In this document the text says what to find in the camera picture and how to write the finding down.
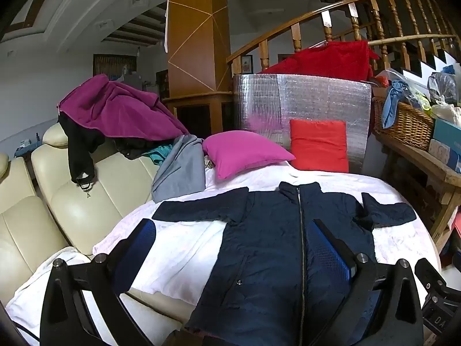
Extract wicker basket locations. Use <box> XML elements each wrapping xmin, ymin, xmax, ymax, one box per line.
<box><xmin>372</xmin><ymin>95</ymin><xmax>436</xmax><ymax>151</ymax></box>

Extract plastic bag with dark contents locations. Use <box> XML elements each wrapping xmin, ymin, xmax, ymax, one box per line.
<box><xmin>427</xmin><ymin>72</ymin><xmax>460</xmax><ymax>105</ymax></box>

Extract dark wooden cabinet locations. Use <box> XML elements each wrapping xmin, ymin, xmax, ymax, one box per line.
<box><xmin>93</xmin><ymin>54</ymin><xmax>137</xmax><ymax>80</ymax></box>

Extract magenta pillow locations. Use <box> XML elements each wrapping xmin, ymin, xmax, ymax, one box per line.
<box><xmin>202</xmin><ymin>131</ymin><xmax>296</xmax><ymax>180</ymax></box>

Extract silver foil board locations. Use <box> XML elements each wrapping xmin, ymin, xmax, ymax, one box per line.
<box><xmin>232</xmin><ymin>73</ymin><xmax>373</xmax><ymax>174</ymax></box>

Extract blue cloth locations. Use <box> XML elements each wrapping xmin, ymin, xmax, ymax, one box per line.
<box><xmin>381</xmin><ymin>80</ymin><xmax>411</xmax><ymax>129</ymax></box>

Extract beige cloth bundle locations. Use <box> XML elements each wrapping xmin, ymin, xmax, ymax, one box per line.
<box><xmin>430</xmin><ymin>101</ymin><xmax>461</xmax><ymax>127</ymax></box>

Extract magenta fleece garment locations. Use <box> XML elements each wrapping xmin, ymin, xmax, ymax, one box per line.
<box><xmin>58</xmin><ymin>74</ymin><xmax>190</xmax><ymax>141</ymax></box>

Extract navy quilted jacket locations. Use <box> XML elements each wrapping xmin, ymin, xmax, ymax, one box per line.
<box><xmin>152</xmin><ymin>181</ymin><xmax>417</xmax><ymax>343</ymax></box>

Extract black garment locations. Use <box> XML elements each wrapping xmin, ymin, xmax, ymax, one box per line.
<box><xmin>58</xmin><ymin>112</ymin><xmax>145</xmax><ymax>190</ymax></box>

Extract red pillow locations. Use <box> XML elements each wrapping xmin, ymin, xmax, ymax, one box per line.
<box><xmin>289</xmin><ymin>119</ymin><xmax>350</xmax><ymax>174</ymax></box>

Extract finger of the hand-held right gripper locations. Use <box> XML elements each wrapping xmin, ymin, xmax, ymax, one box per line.
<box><xmin>414</xmin><ymin>257</ymin><xmax>449</xmax><ymax>292</ymax></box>

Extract red blanket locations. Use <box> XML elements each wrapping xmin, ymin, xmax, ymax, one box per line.
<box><xmin>261</xmin><ymin>41</ymin><xmax>380</xmax><ymax>82</ymax></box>

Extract teal garment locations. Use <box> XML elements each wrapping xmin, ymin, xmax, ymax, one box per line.
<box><xmin>142</xmin><ymin>144</ymin><xmax>173</xmax><ymax>164</ymax></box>

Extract white fleece cloth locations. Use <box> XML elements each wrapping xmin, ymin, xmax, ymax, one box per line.
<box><xmin>5</xmin><ymin>247</ymin><xmax>109</xmax><ymax>346</ymax></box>

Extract wooden pillar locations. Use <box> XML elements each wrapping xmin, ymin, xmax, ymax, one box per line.
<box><xmin>160</xmin><ymin>0</ymin><xmax>235</xmax><ymax>134</ymax></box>

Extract grey refrigerator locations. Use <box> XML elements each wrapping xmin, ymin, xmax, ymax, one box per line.
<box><xmin>124</xmin><ymin>74</ymin><xmax>143</xmax><ymax>91</ymax></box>

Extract white fleece blanket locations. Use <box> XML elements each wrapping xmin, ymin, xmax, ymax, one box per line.
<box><xmin>93</xmin><ymin>162</ymin><xmax>442</xmax><ymax>296</ymax></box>

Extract cream leather sofa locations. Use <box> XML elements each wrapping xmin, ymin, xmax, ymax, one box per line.
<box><xmin>0</xmin><ymin>123</ymin><xmax>202</xmax><ymax>328</ymax></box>

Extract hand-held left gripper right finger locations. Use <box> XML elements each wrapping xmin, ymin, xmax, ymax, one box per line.
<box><xmin>311</xmin><ymin>218</ymin><xmax>424</xmax><ymax>346</ymax></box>

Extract grey garment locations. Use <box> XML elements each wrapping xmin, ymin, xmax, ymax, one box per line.
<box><xmin>151</xmin><ymin>134</ymin><xmax>207</xmax><ymax>203</ymax></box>

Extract white staircase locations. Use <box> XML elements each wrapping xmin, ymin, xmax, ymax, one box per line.
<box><xmin>403</xmin><ymin>50</ymin><xmax>461</xmax><ymax>91</ymax></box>

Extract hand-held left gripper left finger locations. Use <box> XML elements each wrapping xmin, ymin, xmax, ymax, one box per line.
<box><xmin>39</xmin><ymin>219</ymin><xmax>157</xmax><ymax>346</ymax></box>

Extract yellow-green item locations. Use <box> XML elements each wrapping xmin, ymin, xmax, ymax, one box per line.
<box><xmin>411</xmin><ymin>90</ymin><xmax>433</xmax><ymax>112</ymax></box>

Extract wooden bench table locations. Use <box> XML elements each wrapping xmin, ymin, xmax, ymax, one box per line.
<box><xmin>373</xmin><ymin>130</ymin><xmax>461</xmax><ymax>253</ymax></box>

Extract light blue cardboard box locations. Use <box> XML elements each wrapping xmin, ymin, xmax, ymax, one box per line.
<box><xmin>433</xmin><ymin>118</ymin><xmax>461</xmax><ymax>148</ymax></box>

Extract wooden stair railing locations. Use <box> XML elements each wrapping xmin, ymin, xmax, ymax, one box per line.
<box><xmin>226</xmin><ymin>0</ymin><xmax>461</xmax><ymax>76</ymax></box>

